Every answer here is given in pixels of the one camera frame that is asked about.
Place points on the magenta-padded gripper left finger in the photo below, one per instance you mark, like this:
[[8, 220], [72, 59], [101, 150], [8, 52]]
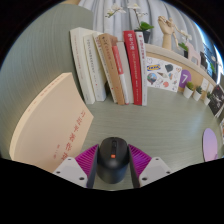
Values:
[[71, 171]]

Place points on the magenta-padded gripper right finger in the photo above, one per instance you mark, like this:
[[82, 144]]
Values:
[[151, 171]]

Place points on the black computer mouse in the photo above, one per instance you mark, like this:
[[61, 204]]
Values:
[[112, 163]]

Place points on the purple mouse pad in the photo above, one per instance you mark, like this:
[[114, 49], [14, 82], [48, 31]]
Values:
[[210, 145]]

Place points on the beige book with red text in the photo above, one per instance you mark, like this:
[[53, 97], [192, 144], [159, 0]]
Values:
[[50, 126]]

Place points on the small potted green plant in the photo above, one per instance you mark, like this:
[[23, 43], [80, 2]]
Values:
[[207, 100], [188, 92], [197, 95]]

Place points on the black cover book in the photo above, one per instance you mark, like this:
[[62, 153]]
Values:
[[217, 100]]

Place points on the white sticker poster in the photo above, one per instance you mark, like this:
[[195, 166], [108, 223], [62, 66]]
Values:
[[163, 75]]

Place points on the grey white book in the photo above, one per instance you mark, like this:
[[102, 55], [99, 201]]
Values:
[[127, 76]]

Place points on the round purple number sign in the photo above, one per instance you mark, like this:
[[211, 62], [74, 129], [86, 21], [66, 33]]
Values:
[[185, 78]]

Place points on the slim red and white book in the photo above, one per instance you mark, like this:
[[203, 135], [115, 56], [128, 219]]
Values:
[[120, 76]]

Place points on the brown book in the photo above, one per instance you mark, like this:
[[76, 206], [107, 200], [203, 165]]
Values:
[[113, 70]]

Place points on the thick white book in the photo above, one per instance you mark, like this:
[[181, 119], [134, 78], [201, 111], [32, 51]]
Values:
[[80, 63]]

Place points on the black wooden horse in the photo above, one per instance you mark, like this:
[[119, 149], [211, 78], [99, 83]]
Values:
[[204, 60]]

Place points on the pink wooden horse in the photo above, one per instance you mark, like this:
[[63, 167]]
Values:
[[194, 53]]

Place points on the grey-green desk partition panel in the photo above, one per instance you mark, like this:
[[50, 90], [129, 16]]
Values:
[[36, 50]]

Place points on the wooden hand model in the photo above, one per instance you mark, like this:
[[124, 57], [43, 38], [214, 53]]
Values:
[[166, 33]]

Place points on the white wall socket plate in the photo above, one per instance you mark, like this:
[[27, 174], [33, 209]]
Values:
[[205, 84]]

